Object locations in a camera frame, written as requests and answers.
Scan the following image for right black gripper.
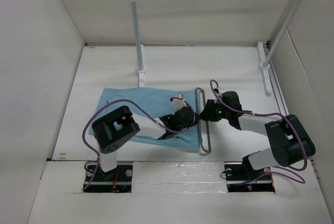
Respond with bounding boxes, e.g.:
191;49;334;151
198;99;230;122

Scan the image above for light blue trousers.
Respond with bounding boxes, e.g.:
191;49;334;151
96;87;200;152

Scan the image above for grey clothes hanger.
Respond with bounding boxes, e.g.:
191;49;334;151
195;87;212;156

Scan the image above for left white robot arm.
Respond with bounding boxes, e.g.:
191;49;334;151
91;105;200;181

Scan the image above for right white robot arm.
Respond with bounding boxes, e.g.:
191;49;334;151
200;89;316;181

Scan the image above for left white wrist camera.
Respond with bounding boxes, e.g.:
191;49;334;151
170;93;187;111

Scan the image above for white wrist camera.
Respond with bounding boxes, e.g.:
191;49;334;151
213;87;224;97
170;93;187;111

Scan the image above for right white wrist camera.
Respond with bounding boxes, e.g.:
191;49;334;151
213;87;224;97

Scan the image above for aluminium rail right side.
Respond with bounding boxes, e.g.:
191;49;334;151
256;42;289;115

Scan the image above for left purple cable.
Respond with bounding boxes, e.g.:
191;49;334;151
82;98;196;191

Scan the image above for purple cable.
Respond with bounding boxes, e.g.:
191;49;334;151
82;98;196;191
210;79;308;185

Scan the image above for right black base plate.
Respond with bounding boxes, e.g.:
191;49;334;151
220;162;275;193

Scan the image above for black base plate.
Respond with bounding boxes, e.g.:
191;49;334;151
82;162;133;193
220;162;275;193

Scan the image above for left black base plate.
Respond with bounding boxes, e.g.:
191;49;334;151
82;162;133;193

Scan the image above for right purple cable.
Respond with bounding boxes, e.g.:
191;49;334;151
210;79;308;185

